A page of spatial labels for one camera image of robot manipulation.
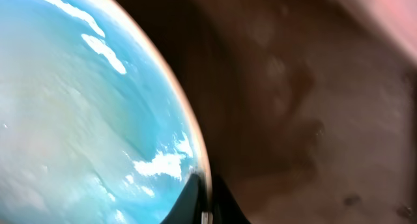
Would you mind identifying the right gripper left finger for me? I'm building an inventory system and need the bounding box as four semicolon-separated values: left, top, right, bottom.
161;174;203;224

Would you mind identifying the white plate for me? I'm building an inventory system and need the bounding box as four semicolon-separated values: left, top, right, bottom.
1;0;212;223

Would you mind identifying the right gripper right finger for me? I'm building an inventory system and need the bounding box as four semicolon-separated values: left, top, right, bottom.
212;175;250;224

